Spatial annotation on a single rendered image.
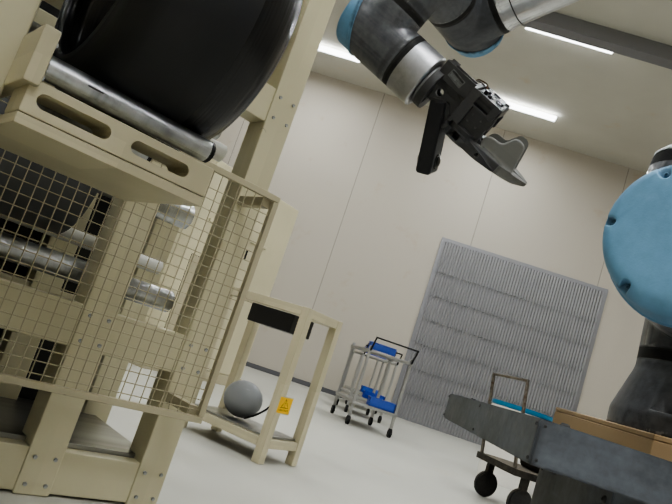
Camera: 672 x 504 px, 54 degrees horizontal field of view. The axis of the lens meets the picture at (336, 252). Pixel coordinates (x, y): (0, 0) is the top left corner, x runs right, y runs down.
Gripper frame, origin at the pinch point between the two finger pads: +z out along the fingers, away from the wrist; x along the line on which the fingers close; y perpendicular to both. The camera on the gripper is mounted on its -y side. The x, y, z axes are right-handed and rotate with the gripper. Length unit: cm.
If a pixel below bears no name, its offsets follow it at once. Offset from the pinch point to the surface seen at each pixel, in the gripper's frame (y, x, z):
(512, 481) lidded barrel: -315, 425, 182
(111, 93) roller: -34, -9, -61
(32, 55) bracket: -30, -23, -68
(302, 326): -171, 170, -27
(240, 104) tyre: -27, 9, -48
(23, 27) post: -33, -15, -78
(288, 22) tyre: -11, 15, -51
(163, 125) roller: -36, -2, -54
